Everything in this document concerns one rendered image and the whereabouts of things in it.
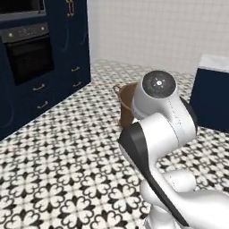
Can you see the built-in microwave oven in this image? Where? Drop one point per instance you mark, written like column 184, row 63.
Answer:
column 21, row 7

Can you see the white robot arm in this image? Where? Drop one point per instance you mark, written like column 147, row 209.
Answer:
column 167, row 131

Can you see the black built-in oven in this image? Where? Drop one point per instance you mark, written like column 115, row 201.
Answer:
column 28, row 53

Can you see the navy blue dining counter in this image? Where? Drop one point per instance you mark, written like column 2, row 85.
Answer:
column 211, row 95

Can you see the navy blue cabinet run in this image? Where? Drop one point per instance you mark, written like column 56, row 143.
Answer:
column 71, row 53

